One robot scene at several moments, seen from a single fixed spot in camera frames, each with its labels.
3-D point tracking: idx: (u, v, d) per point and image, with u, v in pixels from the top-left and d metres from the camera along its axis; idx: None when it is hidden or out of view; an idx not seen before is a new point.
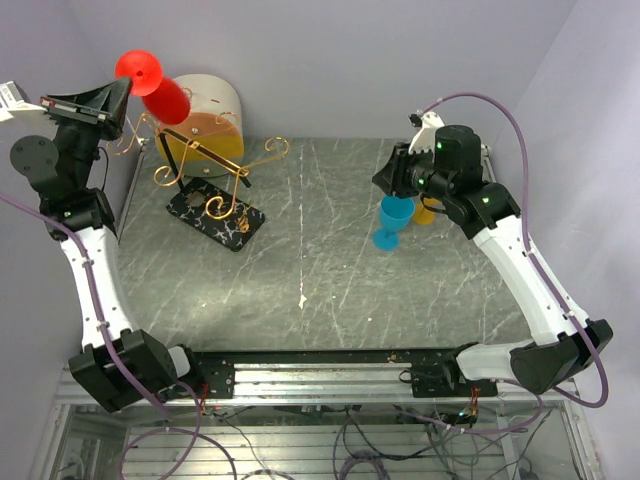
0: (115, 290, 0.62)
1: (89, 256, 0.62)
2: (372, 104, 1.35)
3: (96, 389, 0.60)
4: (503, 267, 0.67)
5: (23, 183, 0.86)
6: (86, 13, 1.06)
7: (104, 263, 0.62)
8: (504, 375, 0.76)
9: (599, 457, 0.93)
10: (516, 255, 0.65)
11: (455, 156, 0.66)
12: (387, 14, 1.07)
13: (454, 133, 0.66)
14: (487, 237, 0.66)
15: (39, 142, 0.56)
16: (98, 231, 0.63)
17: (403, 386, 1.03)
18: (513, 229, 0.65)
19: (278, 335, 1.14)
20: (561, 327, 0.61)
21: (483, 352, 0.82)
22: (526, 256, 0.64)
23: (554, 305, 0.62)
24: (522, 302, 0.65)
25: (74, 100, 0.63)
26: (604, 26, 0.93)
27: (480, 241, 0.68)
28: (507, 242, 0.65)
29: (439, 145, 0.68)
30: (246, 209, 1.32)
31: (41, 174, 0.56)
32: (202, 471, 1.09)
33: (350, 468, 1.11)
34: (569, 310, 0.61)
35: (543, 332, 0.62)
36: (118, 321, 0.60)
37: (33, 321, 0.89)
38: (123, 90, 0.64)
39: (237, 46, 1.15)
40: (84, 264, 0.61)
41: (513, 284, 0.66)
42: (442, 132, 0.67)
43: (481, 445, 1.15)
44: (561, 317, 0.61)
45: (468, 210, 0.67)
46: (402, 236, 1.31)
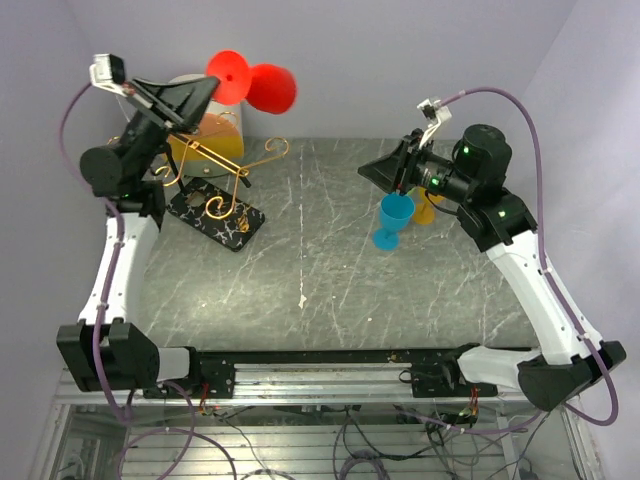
0: (131, 277, 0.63)
1: (122, 240, 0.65)
2: (372, 104, 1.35)
3: (72, 365, 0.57)
4: (517, 284, 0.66)
5: (24, 183, 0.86)
6: (86, 13, 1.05)
7: (130, 250, 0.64)
8: (509, 383, 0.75)
9: (599, 456, 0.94)
10: (532, 273, 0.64)
11: (482, 167, 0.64)
12: (387, 14, 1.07)
13: (485, 142, 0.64)
14: (502, 252, 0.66)
15: (106, 155, 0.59)
16: (142, 221, 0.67)
17: (404, 385, 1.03)
18: (529, 246, 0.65)
19: (279, 335, 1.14)
20: (574, 348, 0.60)
21: (488, 359, 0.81)
22: (541, 275, 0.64)
23: (568, 327, 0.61)
24: (535, 320, 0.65)
25: (157, 91, 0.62)
26: (605, 25, 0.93)
27: (494, 255, 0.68)
28: (523, 259, 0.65)
29: (466, 151, 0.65)
30: (246, 208, 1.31)
31: (103, 186, 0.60)
32: (202, 471, 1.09)
33: (350, 468, 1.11)
34: (584, 333, 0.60)
35: (556, 352, 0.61)
36: (117, 308, 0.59)
37: (33, 321, 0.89)
38: (203, 97, 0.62)
39: (237, 46, 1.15)
40: (114, 245, 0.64)
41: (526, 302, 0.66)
42: (471, 138, 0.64)
43: (481, 445, 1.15)
44: (575, 339, 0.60)
45: (482, 223, 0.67)
46: (402, 236, 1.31)
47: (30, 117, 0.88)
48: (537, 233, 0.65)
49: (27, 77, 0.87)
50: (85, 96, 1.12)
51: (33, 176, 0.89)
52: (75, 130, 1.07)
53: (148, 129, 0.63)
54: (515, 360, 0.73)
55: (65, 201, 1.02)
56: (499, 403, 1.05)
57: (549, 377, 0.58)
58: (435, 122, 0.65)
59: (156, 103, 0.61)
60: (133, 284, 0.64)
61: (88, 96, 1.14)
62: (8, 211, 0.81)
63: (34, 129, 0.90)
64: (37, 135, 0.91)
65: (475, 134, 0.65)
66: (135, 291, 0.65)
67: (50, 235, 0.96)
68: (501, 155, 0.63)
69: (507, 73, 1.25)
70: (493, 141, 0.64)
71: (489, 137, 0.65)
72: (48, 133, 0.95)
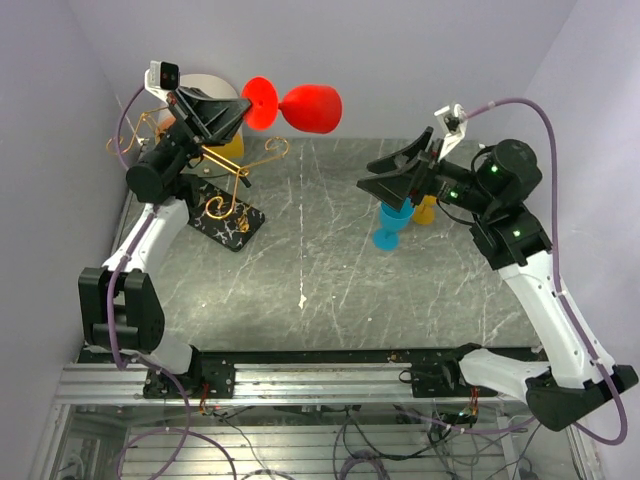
0: (155, 246, 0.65)
1: (156, 211, 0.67)
2: (373, 104, 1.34)
3: (83, 308, 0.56)
4: (529, 303, 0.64)
5: (24, 183, 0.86)
6: (86, 12, 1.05)
7: (160, 222, 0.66)
8: (512, 394, 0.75)
9: (599, 456, 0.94)
10: (545, 295, 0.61)
11: (508, 189, 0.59)
12: (387, 14, 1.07)
13: (516, 164, 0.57)
14: (516, 273, 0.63)
15: (147, 173, 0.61)
16: (177, 205, 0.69)
17: (403, 386, 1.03)
18: (543, 266, 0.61)
19: (279, 335, 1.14)
20: (586, 373, 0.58)
21: (495, 368, 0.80)
22: (554, 297, 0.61)
23: (581, 351, 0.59)
24: (548, 341, 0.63)
25: (194, 102, 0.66)
26: (605, 25, 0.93)
27: (506, 275, 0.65)
28: (536, 281, 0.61)
29: (494, 170, 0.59)
30: (246, 208, 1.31)
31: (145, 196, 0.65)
32: (202, 471, 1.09)
33: (350, 468, 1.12)
34: (597, 358, 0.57)
35: (567, 376, 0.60)
36: (137, 262, 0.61)
37: (33, 321, 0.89)
38: (234, 118, 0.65)
39: (237, 45, 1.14)
40: (147, 215, 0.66)
41: (539, 323, 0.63)
42: (502, 157, 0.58)
43: (481, 445, 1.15)
44: (587, 363, 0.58)
45: (496, 241, 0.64)
46: (402, 236, 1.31)
47: (29, 117, 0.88)
48: (552, 254, 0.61)
49: (26, 77, 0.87)
50: (86, 96, 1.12)
51: (33, 176, 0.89)
52: (75, 130, 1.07)
53: (183, 138, 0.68)
54: (521, 374, 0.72)
55: (65, 201, 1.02)
56: (499, 403, 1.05)
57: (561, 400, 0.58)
58: (453, 135, 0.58)
59: (192, 116, 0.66)
60: (155, 253, 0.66)
61: (88, 95, 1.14)
62: (8, 211, 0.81)
63: (34, 129, 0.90)
64: (37, 136, 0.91)
65: (505, 153, 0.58)
66: (154, 261, 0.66)
67: (50, 235, 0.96)
68: (532, 180, 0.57)
69: (507, 73, 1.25)
70: (523, 164, 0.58)
71: (522, 159, 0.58)
72: (48, 133, 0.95)
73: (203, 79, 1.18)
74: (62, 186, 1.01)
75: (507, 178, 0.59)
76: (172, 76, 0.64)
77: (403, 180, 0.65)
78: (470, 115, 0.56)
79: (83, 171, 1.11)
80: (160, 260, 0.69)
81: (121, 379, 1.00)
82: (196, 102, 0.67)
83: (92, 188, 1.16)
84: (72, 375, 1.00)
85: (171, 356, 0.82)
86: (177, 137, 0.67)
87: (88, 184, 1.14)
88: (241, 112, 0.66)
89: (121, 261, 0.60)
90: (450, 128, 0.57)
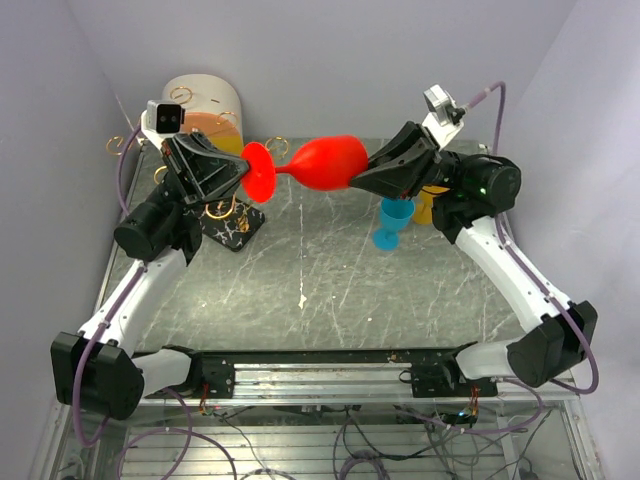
0: (140, 306, 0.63)
1: (147, 265, 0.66)
2: (373, 104, 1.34)
3: (57, 372, 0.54)
4: (485, 263, 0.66)
5: (24, 182, 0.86)
6: (86, 13, 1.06)
7: (149, 279, 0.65)
8: (503, 372, 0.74)
9: (599, 457, 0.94)
10: (494, 249, 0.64)
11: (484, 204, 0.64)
12: (386, 15, 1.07)
13: (501, 193, 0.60)
14: (465, 237, 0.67)
15: (135, 235, 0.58)
16: (173, 254, 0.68)
17: (404, 386, 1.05)
18: (488, 227, 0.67)
19: (279, 335, 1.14)
20: (543, 309, 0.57)
21: (486, 349, 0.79)
22: (503, 249, 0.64)
23: (535, 290, 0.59)
24: (509, 295, 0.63)
25: (190, 155, 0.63)
26: (604, 27, 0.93)
27: (462, 243, 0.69)
28: (484, 237, 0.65)
29: (483, 188, 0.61)
30: (246, 208, 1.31)
31: (136, 252, 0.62)
32: (202, 471, 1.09)
33: (350, 468, 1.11)
34: (549, 292, 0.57)
35: (528, 318, 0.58)
36: (116, 328, 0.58)
37: (35, 321, 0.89)
38: (230, 176, 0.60)
39: (237, 45, 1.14)
40: (138, 268, 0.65)
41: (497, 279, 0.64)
42: (497, 183, 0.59)
43: (481, 445, 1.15)
44: (542, 300, 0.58)
45: (448, 218, 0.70)
46: (402, 236, 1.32)
47: (30, 117, 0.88)
48: (494, 220, 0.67)
49: (26, 78, 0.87)
50: (86, 97, 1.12)
51: (33, 177, 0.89)
52: (76, 131, 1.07)
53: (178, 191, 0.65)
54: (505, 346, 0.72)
55: (65, 201, 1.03)
56: (499, 403, 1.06)
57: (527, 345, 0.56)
58: (450, 127, 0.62)
59: (186, 171, 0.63)
60: (140, 313, 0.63)
61: (88, 96, 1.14)
62: (8, 210, 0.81)
63: (35, 130, 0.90)
64: (38, 136, 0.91)
65: (499, 183, 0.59)
66: (140, 321, 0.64)
67: (51, 235, 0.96)
68: (504, 207, 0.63)
69: (508, 73, 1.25)
70: (504, 196, 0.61)
71: (507, 190, 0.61)
72: (48, 133, 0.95)
73: (203, 79, 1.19)
74: (62, 186, 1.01)
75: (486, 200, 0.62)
76: (172, 118, 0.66)
77: (402, 173, 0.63)
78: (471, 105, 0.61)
79: (83, 172, 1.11)
80: (148, 315, 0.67)
81: None
82: (193, 154, 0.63)
83: (92, 188, 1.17)
84: None
85: (147, 358, 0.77)
86: (171, 190, 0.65)
87: (89, 185, 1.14)
88: (240, 175, 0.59)
89: (97, 330, 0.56)
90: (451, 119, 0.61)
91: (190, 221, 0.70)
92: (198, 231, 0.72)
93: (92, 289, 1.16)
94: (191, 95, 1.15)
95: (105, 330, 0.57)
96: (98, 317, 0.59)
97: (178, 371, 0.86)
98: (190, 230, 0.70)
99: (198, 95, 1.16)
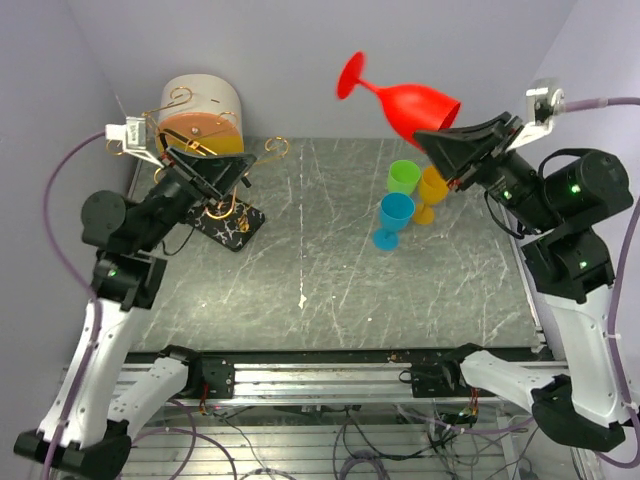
0: (101, 388, 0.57)
1: (97, 341, 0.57)
2: (373, 104, 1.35)
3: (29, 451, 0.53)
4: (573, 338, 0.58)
5: (25, 182, 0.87)
6: (86, 13, 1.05)
7: (101, 357, 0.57)
8: (517, 400, 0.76)
9: (598, 456, 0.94)
10: (595, 335, 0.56)
11: (584, 213, 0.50)
12: (386, 15, 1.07)
13: (605, 185, 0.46)
14: (570, 307, 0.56)
15: (115, 203, 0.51)
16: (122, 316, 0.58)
17: (403, 386, 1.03)
18: (600, 305, 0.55)
19: (279, 335, 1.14)
20: (615, 414, 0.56)
21: (504, 377, 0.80)
22: (604, 338, 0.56)
23: (615, 392, 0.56)
24: (577, 376, 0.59)
25: (193, 163, 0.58)
26: (604, 26, 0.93)
27: (558, 302, 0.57)
28: (590, 321, 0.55)
29: (573, 190, 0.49)
30: (246, 208, 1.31)
31: (95, 234, 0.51)
32: (202, 471, 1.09)
33: (350, 468, 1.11)
34: (629, 401, 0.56)
35: (591, 410, 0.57)
36: (75, 425, 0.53)
37: (34, 321, 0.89)
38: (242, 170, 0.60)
39: (237, 45, 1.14)
40: (86, 348, 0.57)
41: (576, 359, 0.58)
42: (588, 172, 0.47)
43: (481, 445, 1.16)
44: (618, 404, 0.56)
45: (555, 267, 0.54)
46: (402, 236, 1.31)
47: (30, 117, 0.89)
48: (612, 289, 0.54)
49: (26, 78, 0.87)
50: (86, 97, 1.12)
51: (33, 177, 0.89)
52: (76, 131, 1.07)
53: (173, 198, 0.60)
54: (526, 384, 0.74)
55: (65, 201, 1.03)
56: (499, 403, 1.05)
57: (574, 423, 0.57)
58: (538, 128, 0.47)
59: (195, 179, 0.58)
60: (104, 391, 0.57)
61: (88, 96, 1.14)
62: (8, 211, 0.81)
63: (35, 130, 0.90)
64: (38, 135, 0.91)
65: (592, 174, 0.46)
66: (108, 394, 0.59)
67: (51, 235, 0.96)
68: (617, 208, 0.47)
69: (508, 73, 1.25)
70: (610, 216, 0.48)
71: (609, 181, 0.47)
72: (48, 133, 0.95)
73: (203, 79, 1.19)
74: (62, 186, 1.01)
75: (587, 202, 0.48)
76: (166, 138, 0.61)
77: (463, 149, 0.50)
78: (568, 110, 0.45)
79: (83, 172, 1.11)
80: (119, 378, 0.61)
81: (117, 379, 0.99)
82: (196, 162, 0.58)
83: (92, 189, 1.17)
84: None
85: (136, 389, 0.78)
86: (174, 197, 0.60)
87: (89, 185, 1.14)
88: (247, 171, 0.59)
89: (55, 433, 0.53)
90: (538, 115, 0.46)
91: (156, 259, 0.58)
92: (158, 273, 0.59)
93: None
94: (191, 95, 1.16)
95: (64, 429, 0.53)
96: (55, 412, 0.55)
97: (173, 376, 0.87)
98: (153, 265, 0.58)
99: (199, 94, 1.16)
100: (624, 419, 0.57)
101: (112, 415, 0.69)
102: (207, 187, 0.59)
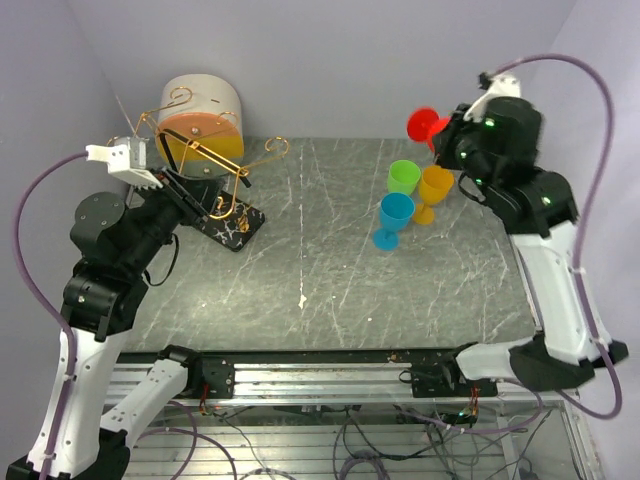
0: (85, 419, 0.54)
1: (74, 373, 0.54)
2: (373, 104, 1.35)
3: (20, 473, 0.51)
4: (540, 277, 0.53)
5: (25, 182, 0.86)
6: (86, 13, 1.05)
7: (81, 389, 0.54)
8: (502, 374, 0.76)
9: (599, 456, 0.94)
10: (557, 268, 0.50)
11: (509, 138, 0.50)
12: (386, 15, 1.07)
13: (511, 109, 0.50)
14: (536, 244, 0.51)
15: (113, 201, 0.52)
16: (100, 345, 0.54)
17: (403, 386, 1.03)
18: (565, 238, 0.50)
19: (279, 335, 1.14)
20: (584, 351, 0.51)
21: (484, 351, 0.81)
22: (568, 273, 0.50)
23: (582, 328, 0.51)
24: (547, 316, 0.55)
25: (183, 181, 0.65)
26: (604, 26, 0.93)
27: (523, 242, 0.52)
28: (552, 253, 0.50)
29: (489, 124, 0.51)
30: (246, 208, 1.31)
31: (86, 229, 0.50)
32: (202, 471, 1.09)
33: (350, 468, 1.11)
34: (598, 337, 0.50)
35: (561, 350, 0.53)
36: (63, 458, 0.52)
37: (35, 322, 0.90)
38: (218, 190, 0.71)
39: (237, 45, 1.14)
40: (64, 381, 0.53)
41: (547, 302, 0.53)
42: (493, 105, 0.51)
43: (481, 445, 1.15)
44: (586, 342, 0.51)
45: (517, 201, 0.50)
46: (402, 236, 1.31)
47: (30, 117, 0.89)
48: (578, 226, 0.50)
49: (26, 78, 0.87)
50: (86, 98, 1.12)
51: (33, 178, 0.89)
52: (76, 132, 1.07)
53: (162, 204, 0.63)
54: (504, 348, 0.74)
55: (65, 201, 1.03)
56: (499, 403, 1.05)
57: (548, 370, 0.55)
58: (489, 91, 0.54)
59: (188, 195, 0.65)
60: (89, 419, 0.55)
61: (88, 96, 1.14)
62: (8, 211, 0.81)
63: (35, 130, 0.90)
64: (38, 136, 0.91)
65: (496, 103, 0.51)
66: (95, 421, 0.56)
67: (51, 235, 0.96)
68: (529, 125, 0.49)
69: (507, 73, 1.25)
70: (535, 129, 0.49)
71: (517, 106, 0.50)
72: (48, 133, 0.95)
73: (203, 79, 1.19)
74: (62, 186, 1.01)
75: (504, 128, 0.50)
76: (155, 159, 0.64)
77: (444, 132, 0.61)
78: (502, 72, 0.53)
79: (83, 172, 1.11)
80: (102, 402, 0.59)
81: (120, 379, 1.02)
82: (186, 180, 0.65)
83: (92, 189, 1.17)
84: None
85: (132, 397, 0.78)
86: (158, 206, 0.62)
87: (89, 185, 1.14)
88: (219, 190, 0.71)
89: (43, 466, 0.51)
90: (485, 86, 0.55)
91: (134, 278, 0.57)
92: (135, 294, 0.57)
93: None
94: (191, 95, 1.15)
95: (53, 461, 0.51)
96: (41, 444, 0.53)
97: (172, 380, 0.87)
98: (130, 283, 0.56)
99: (199, 95, 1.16)
100: (597, 357, 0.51)
101: (107, 424, 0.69)
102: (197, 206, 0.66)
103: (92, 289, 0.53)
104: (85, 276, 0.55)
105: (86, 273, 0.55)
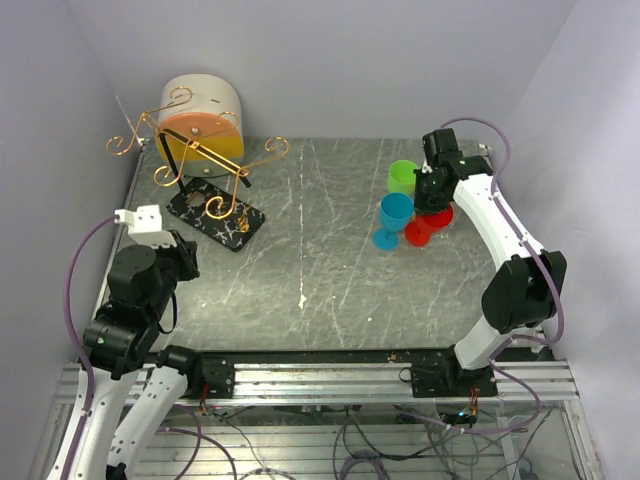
0: (96, 454, 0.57)
1: (90, 408, 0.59)
2: (372, 104, 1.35)
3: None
4: (474, 215, 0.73)
5: (24, 181, 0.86)
6: (85, 13, 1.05)
7: (95, 424, 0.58)
8: (486, 346, 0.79)
9: (598, 456, 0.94)
10: (483, 199, 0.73)
11: (435, 142, 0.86)
12: (386, 13, 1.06)
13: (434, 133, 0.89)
14: (460, 188, 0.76)
15: (147, 253, 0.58)
16: (115, 383, 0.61)
17: (403, 386, 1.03)
18: (482, 182, 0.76)
19: (279, 335, 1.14)
20: (516, 250, 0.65)
21: (473, 332, 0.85)
22: (491, 200, 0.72)
23: (511, 235, 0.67)
24: (488, 241, 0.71)
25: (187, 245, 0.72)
26: (604, 26, 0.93)
27: (458, 197, 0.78)
28: (475, 190, 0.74)
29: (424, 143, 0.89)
30: (246, 209, 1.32)
31: (122, 272, 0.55)
32: (202, 471, 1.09)
33: (350, 468, 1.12)
34: (523, 237, 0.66)
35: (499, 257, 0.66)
36: None
37: (34, 321, 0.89)
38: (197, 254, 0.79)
39: (237, 44, 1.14)
40: (80, 416, 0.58)
41: (482, 231, 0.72)
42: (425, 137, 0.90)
43: (481, 445, 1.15)
44: (516, 243, 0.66)
45: (447, 171, 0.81)
46: (402, 236, 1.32)
47: (30, 116, 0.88)
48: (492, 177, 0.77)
49: (25, 77, 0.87)
50: (86, 98, 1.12)
51: (32, 177, 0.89)
52: (76, 131, 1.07)
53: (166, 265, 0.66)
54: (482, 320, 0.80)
55: (65, 200, 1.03)
56: (499, 403, 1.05)
57: (501, 286, 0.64)
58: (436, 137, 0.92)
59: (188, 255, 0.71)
60: (100, 453, 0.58)
61: (88, 95, 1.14)
62: (7, 210, 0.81)
63: (35, 129, 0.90)
64: (38, 134, 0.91)
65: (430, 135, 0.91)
66: (104, 457, 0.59)
67: (51, 235, 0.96)
68: (444, 135, 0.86)
69: (506, 74, 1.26)
70: (448, 136, 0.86)
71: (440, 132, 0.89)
72: (48, 133, 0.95)
73: (203, 79, 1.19)
74: (62, 186, 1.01)
75: (432, 140, 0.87)
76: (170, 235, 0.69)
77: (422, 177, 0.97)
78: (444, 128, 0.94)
79: (83, 172, 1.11)
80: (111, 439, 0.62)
81: None
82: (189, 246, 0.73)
83: (92, 189, 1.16)
84: (72, 375, 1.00)
85: (137, 418, 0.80)
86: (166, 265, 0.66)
87: (89, 185, 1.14)
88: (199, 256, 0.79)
89: None
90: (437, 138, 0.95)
91: (151, 319, 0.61)
92: (151, 335, 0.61)
93: (91, 288, 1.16)
94: (191, 95, 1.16)
95: None
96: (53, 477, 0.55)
97: (170, 392, 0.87)
98: (149, 326, 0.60)
99: (199, 95, 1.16)
100: (529, 258, 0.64)
101: (110, 461, 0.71)
102: (193, 268, 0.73)
103: (111, 332, 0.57)
104: (103, 320, 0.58)
105: (104, 317, 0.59)
